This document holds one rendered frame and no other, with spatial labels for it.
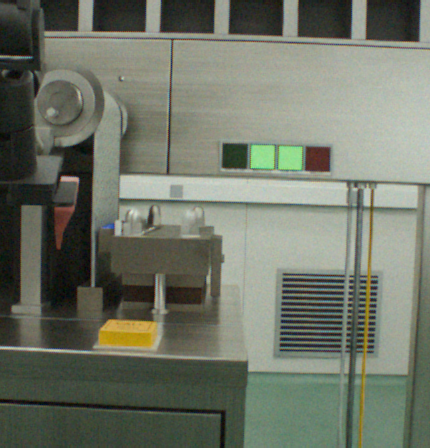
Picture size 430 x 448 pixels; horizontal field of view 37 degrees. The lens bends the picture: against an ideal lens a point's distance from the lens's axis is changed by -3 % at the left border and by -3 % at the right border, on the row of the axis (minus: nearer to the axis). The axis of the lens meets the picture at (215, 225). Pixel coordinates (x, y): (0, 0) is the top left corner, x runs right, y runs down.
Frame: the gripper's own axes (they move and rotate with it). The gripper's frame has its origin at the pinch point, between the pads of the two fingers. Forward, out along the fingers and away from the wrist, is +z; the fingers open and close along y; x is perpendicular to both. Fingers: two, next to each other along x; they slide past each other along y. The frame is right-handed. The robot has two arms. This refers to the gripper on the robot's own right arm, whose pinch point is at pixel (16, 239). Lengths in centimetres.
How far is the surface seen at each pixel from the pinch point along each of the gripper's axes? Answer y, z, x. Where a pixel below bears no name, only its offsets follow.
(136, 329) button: -14.1, 15.3, -2.1
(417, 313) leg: -84, 57, -54
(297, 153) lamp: -48, 18, -62
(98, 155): -7.2, 8.7, -38.9
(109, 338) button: -10.6, 16.0, -1.1
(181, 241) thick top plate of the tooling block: -21.4, 17.0, -25.4
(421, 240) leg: -84, 41, -63
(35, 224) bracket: 2.7, 16.6, -28.9
